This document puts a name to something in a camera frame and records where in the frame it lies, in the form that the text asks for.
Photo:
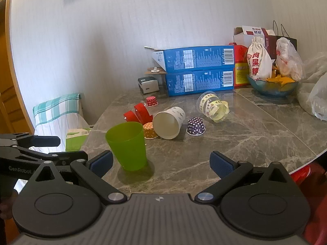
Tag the green plastic cup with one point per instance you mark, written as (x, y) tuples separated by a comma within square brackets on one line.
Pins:
[(127, 148)]

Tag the white printed plastic bag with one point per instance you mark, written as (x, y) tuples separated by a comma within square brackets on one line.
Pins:
[(288, 58)]

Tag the yellow snack packets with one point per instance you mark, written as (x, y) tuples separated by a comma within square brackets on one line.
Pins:
[(281, 80)]

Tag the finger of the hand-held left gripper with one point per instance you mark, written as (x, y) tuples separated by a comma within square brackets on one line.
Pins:
[(66, 155), (47, 141)]

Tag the blue glass bowl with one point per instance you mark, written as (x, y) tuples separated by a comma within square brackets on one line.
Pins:
[(270, 89)]

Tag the white paper cup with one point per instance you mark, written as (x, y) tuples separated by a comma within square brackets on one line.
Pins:
[(175, 116)]

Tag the red polka dot paper cup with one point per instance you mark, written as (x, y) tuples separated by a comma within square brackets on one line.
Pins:
[(152, 101)]

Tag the red plastic stool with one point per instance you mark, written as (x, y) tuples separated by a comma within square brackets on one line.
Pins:
[(315, 196)]

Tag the wooden door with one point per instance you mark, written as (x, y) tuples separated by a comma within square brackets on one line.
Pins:
[(7, 81)]

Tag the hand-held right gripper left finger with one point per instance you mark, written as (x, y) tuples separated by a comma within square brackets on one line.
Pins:
[(101, 163)]

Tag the red and yellow box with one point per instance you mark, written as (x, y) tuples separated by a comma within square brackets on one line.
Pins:
[(240, 71)]

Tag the orange polka dot paper cup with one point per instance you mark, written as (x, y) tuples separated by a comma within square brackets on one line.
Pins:
[(149, 132)]

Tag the clear plastic bag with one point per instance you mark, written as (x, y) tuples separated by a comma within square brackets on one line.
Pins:
[(315, 91)]

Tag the blue cardboard box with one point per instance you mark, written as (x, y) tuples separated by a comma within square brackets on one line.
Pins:
[(199, 81), (194, 58)]

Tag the purple polka dot paper cup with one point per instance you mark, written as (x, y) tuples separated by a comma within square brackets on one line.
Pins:
[(196, 126)]

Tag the dark paper bag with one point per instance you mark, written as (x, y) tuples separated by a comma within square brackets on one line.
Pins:
[(272, 43)]

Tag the green and white tissue box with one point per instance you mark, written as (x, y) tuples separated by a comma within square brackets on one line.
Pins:
[(75, 139)]

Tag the white covered chair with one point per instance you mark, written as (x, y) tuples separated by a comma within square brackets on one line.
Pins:
[(61, 130)]

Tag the red plastic cup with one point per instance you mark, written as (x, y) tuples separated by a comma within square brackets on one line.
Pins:
[(130, 116), (143, 112)]

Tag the white and red carton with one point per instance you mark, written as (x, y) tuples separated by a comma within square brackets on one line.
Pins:
[(246, 35)]

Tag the grey and white device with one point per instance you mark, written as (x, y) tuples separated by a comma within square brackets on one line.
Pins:
[(148, 85)]

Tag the clear printed plastic cup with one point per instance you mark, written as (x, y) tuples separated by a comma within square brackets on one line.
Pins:
[(212, 106)]

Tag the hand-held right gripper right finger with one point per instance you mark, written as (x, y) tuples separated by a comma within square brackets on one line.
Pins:
[(221, 163)]

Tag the teal checked towel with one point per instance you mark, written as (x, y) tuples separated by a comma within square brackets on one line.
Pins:
[(56, 107)]

